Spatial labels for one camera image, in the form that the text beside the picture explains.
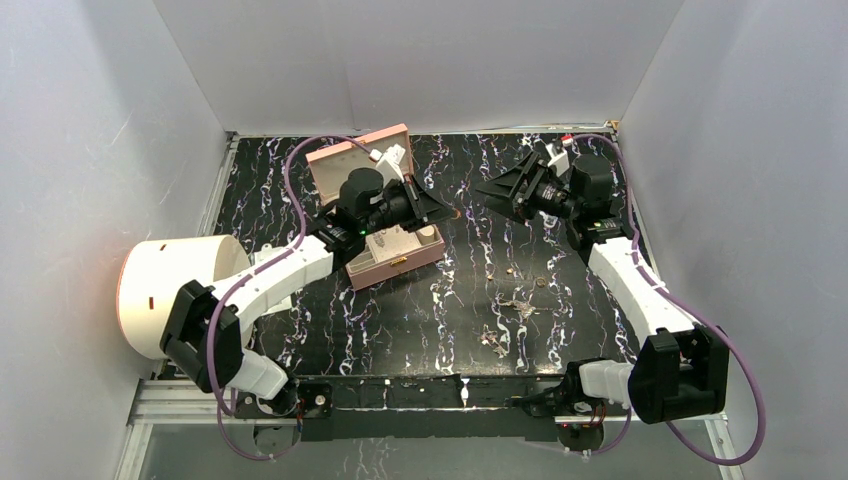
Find aluminium frame rail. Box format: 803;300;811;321
117;372;726;479

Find white cylindrical bucket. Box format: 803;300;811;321
116;235;250;360

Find pink jewelry box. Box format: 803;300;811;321
306;124;445;290

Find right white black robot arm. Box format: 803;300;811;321
475;153;729;424

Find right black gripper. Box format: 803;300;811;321
474;151;580;225

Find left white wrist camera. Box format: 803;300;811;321
369;144;406;186

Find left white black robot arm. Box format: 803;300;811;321
160;168;455;416

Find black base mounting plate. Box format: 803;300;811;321
235;374;626;450

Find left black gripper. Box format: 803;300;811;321
362;176;456;237

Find gold pendant jewelry cluster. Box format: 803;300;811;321
479;330;510;358

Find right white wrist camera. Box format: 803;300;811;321
546;134;574;177

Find tangled gold necklace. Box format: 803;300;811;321
498;296;549;321

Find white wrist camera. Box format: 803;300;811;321
369;144;406;186
546;134;574;177

